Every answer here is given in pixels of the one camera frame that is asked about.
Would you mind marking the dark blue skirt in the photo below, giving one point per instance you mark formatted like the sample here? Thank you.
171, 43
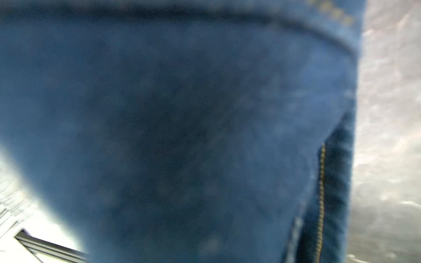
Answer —
186, 131

